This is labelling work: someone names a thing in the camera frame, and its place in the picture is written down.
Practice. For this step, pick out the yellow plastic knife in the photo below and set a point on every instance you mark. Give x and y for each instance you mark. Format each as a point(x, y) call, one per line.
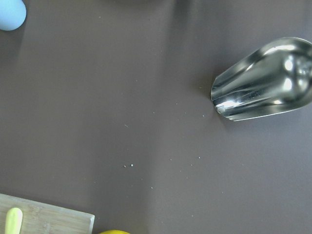
point(13, 221)

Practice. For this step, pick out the bamboo cutting board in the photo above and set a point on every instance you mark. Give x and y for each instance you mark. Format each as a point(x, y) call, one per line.
point(42, 218)

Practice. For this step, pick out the steel scoop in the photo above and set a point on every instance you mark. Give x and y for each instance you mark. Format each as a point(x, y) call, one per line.
point(275, 79)

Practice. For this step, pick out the upper whole yellow lemon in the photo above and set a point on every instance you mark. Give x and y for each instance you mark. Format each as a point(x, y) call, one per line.
point(114, 232)

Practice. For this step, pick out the light blue plastic cup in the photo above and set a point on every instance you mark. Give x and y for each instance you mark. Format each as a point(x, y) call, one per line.
point(12, 14)

